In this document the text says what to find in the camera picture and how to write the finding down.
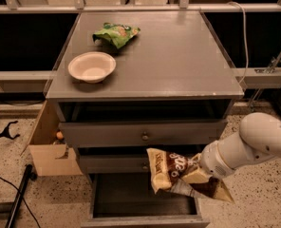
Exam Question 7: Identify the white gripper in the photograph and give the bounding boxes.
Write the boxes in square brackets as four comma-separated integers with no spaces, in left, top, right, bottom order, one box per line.
[181,141,234,184]

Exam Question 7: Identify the brown chip bag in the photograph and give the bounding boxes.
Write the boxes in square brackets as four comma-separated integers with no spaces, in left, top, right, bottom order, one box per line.
[146,148,234,203]

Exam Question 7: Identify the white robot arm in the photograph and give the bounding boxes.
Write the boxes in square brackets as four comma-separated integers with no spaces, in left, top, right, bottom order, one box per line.
[181,112,281,183]

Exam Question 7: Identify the grey top drawer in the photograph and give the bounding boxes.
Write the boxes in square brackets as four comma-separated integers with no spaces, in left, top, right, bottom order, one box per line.
[59,120,227,147]

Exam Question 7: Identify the grey drawer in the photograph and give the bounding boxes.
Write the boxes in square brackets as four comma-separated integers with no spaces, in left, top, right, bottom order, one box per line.
[81,173,209,228]
[59,120,227,147]
[79,154,150,174]

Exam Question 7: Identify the grey bottom drawer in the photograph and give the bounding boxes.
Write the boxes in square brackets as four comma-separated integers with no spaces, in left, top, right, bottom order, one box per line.
[81,173,209,228]

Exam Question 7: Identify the grey middle drawer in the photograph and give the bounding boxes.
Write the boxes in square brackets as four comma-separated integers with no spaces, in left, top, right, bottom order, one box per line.
[79,154,150,174]

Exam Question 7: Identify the grey drawer cabinet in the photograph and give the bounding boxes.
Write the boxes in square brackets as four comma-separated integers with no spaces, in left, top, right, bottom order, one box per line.
[47,10,243,228]

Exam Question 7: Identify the green chip bag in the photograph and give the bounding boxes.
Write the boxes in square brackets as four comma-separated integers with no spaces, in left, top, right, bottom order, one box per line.
[92,23,141,49]

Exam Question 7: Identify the orange ball in box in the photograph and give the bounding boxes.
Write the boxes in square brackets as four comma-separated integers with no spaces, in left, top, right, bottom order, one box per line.
[56,131,64,140]

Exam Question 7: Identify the white bowl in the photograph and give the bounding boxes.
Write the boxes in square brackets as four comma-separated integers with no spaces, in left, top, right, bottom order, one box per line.
[67,52,116,84]

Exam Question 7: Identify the cardboard box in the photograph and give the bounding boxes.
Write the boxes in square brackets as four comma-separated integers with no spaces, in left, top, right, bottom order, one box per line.
[27,101,82,176]

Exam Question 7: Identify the black pole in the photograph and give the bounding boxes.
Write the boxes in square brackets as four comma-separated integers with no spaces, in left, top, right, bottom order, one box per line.
[5,164,35,228]

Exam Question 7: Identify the black clamp tool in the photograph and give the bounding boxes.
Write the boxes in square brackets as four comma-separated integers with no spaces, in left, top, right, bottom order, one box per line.
[0,121,19,140]

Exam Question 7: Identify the metal railing frame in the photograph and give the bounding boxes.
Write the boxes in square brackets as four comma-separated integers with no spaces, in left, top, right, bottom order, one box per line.
[0,0,281,98]

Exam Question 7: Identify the white cable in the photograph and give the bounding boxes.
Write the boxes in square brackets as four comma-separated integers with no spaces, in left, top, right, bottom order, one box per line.
[228,1,251,84]

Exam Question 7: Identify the black floor cable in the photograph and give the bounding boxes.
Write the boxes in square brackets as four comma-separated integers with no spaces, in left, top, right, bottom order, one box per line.
[0,167,43,228]

